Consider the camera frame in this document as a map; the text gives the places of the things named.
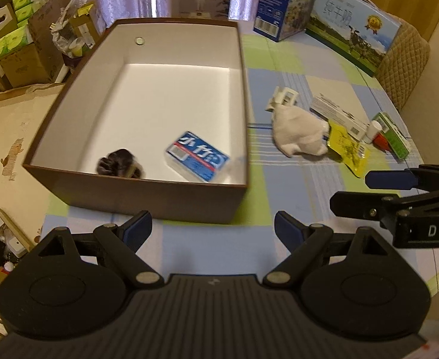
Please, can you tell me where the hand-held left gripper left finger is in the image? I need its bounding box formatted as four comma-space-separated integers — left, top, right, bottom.
36, 210, 164, 289

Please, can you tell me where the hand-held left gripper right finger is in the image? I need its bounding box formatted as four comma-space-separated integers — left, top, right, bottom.
262, 210, 387, 289

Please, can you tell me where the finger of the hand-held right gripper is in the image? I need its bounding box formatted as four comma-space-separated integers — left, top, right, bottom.
330, 190, 405, 229
365, 164, 439, 195

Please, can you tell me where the white printed tube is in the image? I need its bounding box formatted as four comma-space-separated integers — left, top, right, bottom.
363, 118, 382, 144

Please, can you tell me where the blue medicine packet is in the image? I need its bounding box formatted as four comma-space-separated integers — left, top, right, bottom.
164, 131, 231, 183

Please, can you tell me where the brown cardboard box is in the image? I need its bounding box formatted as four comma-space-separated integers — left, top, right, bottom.
22, 17, 251, 226

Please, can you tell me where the red snack packet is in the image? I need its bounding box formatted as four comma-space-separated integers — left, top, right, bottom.
373, 133, 392, 153

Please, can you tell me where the green medicine box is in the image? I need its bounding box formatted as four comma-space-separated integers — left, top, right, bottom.
373, 111, 411, 159

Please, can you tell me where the checked tablecloth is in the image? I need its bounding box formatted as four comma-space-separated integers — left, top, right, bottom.
42, 19, 439, 309

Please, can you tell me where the yellow snack packet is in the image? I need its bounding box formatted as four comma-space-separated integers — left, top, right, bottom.
326, 120, 370, 178

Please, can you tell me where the dark hair scrunchie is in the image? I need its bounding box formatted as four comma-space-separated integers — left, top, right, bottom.
97, 148, 145, 179

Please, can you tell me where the long white medicine box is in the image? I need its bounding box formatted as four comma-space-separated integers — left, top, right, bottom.
310, 93, 370, 139

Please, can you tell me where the white sock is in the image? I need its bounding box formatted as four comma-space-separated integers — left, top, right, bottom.
272, 105, 330, 158

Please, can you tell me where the beige quilted chair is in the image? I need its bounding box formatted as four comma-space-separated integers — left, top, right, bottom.
376, 18, 431, 111

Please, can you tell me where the white hair claw clip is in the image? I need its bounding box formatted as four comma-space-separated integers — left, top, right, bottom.
265, 87, 298, 112

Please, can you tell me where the open cardboard box with clutter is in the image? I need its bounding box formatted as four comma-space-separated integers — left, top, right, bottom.
0, 194, 38, 285

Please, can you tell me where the landscape print milk carton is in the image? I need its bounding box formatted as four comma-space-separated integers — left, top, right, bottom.
305, 0, 403, 77

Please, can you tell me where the torn cardboard sheet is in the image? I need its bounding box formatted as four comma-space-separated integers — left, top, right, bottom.
0, 82, 68, 108

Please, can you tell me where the clear plastic bag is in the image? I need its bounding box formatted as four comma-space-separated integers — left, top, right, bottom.
48, 0, 93, 59

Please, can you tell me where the blue printed carton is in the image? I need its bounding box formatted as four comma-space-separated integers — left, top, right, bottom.
253, 0, 325, 42

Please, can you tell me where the large brown cardboard carton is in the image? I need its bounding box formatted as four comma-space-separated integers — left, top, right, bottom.
0, 0, 72, 88

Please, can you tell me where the small brown cardboard carton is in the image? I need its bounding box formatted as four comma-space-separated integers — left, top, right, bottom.
70, 1, 107, 47

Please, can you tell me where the stack of green tissue packs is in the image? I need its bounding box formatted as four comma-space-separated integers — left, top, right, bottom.
0, 0, 44, 63

